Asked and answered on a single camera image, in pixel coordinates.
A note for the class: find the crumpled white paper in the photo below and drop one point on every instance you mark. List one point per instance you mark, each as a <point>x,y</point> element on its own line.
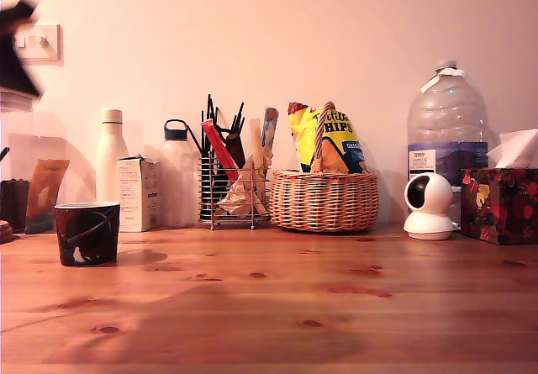
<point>235,199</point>

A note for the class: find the dark patterned coffee mug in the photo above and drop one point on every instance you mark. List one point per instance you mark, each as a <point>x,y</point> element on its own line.
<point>94,231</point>

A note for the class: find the white insulated bottle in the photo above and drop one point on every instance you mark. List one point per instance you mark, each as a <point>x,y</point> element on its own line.
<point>112,151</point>

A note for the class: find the thin black rod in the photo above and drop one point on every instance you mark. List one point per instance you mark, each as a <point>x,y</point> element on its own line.
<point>4,153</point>

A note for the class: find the dark floral tissue box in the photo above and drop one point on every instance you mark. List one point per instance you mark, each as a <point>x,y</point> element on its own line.
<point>502,206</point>

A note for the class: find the woven wicker basket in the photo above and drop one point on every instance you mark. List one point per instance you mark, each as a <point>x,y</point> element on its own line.
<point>325,201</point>

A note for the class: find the large clear water bottle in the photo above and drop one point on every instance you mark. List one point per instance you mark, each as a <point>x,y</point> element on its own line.
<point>447,113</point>

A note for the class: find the brown coaster stack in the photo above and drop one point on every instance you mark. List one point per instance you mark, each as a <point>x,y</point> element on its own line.
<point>5,232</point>

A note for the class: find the white tissue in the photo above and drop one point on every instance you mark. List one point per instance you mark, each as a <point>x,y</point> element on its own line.
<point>517,149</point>

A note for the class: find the orange sachet packet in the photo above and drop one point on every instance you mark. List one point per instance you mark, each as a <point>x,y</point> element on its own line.
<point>45,189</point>

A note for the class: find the white printed carton box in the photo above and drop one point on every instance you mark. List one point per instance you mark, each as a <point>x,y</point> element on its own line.
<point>136,193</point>

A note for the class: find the blue patterned paper sleeve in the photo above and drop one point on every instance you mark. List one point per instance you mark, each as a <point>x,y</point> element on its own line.
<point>270,126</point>

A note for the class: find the small white round camera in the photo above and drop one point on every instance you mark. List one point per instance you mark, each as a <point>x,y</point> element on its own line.
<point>436,197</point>

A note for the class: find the red sachet packet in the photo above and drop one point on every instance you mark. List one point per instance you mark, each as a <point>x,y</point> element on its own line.
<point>217,140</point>

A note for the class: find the yellow tortilla chips bag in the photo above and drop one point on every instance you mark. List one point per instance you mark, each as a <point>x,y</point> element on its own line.
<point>338,138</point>

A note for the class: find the white wall switch plate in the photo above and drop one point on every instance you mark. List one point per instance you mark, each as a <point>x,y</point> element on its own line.
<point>46,52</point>

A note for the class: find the dark brown container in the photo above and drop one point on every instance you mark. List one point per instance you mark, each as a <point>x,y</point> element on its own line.
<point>12,201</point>

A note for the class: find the pale paper chopstick sleeve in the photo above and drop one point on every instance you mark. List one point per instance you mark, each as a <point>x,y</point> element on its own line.
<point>256,138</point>

